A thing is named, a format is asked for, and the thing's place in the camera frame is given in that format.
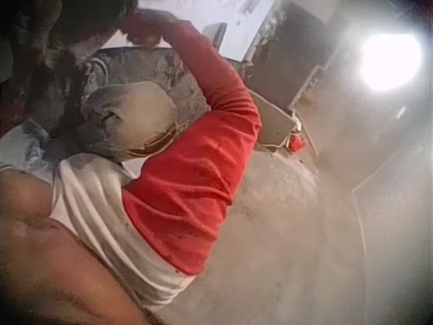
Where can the person's right hand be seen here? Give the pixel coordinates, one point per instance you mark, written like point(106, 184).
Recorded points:
point(146, 26)

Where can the person's right fingers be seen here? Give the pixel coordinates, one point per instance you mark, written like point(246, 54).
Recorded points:
point(135, 35)

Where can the small red clip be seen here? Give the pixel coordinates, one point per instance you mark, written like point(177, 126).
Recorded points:
point(297, 143)

